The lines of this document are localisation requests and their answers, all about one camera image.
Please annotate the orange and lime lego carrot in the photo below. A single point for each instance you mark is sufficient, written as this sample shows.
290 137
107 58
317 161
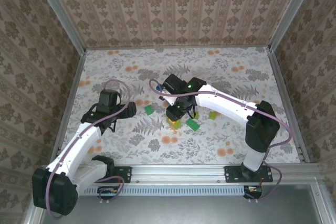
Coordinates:
176 126

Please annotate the long green lego brick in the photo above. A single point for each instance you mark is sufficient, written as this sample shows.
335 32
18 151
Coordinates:
193 124

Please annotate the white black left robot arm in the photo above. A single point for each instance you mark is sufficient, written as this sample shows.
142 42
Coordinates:
78 145

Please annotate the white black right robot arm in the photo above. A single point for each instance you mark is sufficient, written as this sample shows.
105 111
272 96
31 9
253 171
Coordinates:
223 103

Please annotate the small green lego brick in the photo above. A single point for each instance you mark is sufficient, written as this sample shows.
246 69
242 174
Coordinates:
149 110

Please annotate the grey metal panel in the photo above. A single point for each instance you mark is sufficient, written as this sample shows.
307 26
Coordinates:
183 211

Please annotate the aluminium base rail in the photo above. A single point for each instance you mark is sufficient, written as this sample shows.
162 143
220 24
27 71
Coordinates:
178 172

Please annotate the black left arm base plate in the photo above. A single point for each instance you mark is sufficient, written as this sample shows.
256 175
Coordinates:
124 174

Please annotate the aluminium table side rail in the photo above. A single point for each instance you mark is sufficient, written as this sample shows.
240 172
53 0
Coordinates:
80 62
288 103

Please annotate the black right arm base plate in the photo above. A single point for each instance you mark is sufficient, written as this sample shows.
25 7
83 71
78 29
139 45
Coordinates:
233 174

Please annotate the black connector bracket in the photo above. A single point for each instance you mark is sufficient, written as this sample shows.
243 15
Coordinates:
107 191
253 192

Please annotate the aluminium frame post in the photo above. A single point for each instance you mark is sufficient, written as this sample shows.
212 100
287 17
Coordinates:
59 14
291 11

